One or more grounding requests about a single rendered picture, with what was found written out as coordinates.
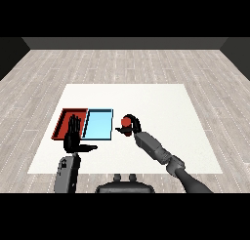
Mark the red shallow open box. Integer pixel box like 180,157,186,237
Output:
51,107,90,140

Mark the light blue shallow open box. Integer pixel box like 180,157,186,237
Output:
80,108,114,141

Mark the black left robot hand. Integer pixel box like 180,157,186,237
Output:
62,113,99,154

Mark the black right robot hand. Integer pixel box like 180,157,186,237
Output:
114,113,144,137

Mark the dark grey robot body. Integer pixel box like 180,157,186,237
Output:
95,174,156,194

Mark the small red can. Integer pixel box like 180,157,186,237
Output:
120,117,133,137

